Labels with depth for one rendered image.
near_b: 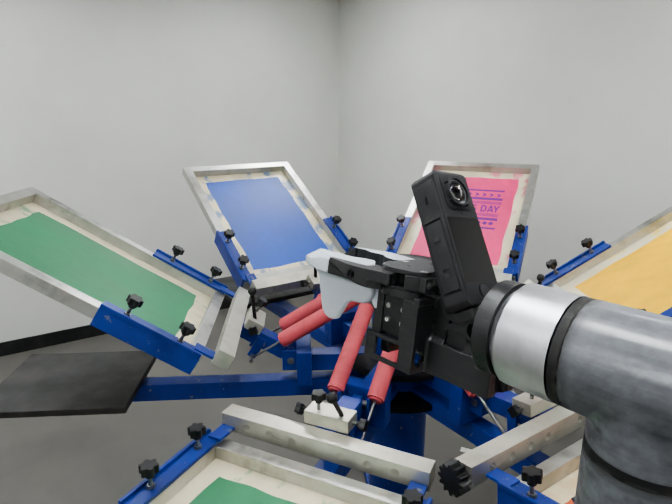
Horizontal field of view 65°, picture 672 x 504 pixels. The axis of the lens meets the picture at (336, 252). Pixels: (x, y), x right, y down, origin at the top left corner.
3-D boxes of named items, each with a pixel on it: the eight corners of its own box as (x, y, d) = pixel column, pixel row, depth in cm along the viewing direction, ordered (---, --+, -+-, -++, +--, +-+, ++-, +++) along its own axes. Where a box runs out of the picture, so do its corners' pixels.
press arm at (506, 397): (553, 425, 140) (553, 407, 139) (539, 432, 136) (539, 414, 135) (500, 403, 154) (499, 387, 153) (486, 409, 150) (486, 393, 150)
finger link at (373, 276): (317, 275, 46) (405, 298, 41) (318, 257, 46) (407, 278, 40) (348, 269, 50) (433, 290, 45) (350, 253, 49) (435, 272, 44)
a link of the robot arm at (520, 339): (555, 301, 32) (608, 290, 38) (489, 284, 36) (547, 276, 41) (535, 415, 33) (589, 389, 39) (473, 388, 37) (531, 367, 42)
